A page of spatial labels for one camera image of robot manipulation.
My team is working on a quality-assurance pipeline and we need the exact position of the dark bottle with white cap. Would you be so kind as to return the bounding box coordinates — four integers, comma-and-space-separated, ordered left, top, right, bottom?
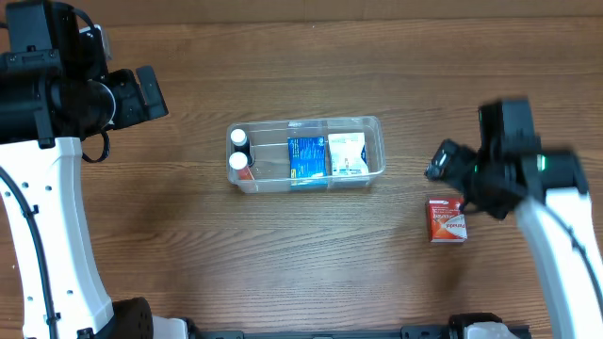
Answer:
230, 128, 254, 167

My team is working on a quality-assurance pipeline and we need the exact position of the clear plastic container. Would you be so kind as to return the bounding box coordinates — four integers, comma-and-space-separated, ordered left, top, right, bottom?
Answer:
226, 116, 386, 194

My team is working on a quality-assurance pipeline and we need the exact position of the white bandage box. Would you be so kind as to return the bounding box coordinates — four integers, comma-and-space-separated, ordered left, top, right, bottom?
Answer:
328, 133, 368, 176

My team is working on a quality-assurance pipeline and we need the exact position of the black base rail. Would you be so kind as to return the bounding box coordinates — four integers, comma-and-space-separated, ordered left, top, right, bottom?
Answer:
189, 313, 532, 339

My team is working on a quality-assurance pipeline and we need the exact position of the red Panadol box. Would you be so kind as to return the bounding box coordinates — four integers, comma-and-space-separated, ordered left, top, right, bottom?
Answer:
426, 197, 468, 243

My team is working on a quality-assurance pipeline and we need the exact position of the orange tube with white cap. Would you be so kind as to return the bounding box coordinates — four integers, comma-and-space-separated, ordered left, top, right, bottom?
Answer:
229, 152, 254, 181

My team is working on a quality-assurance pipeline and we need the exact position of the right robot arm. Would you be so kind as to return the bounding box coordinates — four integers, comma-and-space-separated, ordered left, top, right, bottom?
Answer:
425, 98, 602, 338

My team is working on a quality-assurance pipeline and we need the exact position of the blue VapoDrops box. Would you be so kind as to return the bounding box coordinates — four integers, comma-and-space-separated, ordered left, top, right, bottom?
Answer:
287, 137, 328, 187

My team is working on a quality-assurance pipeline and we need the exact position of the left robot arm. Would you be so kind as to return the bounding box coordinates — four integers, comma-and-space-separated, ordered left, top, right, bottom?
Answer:
1, 1, 193, 339

